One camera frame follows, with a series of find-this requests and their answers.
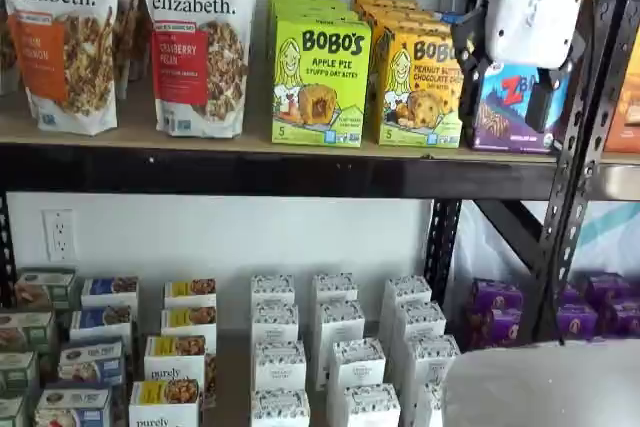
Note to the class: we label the orange snack box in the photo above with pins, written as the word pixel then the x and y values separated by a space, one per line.
pixel 625 97

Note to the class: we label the blue purple Zbar box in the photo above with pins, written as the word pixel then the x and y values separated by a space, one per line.
pixel 457 17
pixel 500 112

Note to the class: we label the granola bag red label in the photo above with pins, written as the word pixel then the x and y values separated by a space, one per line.
pixel 200 47

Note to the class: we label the white plastic sheet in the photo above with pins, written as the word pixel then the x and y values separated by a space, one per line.
pixel 480 247

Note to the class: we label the white patterned pantry box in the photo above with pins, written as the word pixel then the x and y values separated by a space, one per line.
pixel 272 289
pixel 430 404
pixel 280 409
pixel 432 362
pixel 275 324
pixel 356 367
pixel 407 292
pixel 420 322
pixel 341 327
pixel 335 287
pixel 370 407
pixel 280 367

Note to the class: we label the wooden shelf board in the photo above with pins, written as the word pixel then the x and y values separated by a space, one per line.
pixel 135 122
pixel 620 157

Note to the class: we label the small green oatmeal box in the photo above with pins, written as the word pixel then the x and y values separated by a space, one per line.
pixel 10 412
pixel 45 287
pixel 25 332
pixel 17 372

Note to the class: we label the granola bag orange label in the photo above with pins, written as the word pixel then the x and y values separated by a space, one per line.
pixel 60 47

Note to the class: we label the white wall outlet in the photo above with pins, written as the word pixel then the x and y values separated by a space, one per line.
pixel 59 234

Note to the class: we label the white granola bag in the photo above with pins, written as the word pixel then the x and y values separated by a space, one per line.
pixel 6 47
pixel 129 37

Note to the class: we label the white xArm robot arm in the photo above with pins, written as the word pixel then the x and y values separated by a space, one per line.
pixel 540 387

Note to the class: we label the black metal shelf rack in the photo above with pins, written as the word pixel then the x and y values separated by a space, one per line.
pixel 250 172
pixel 612 182

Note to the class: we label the white patterned cartons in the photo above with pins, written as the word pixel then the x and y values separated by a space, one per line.
pixel 232 347

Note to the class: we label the small blue oatmeal box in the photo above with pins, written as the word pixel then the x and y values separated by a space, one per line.
pixel 110 292
pixel 92 362
pixel 72 409
pixel 100 322

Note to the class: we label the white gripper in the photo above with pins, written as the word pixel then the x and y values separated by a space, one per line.
pixel 530 2

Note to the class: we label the white box yellow label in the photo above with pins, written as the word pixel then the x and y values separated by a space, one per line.
pixel 189 322
pixel 165 404
pixel 190 292
pixel 175 362

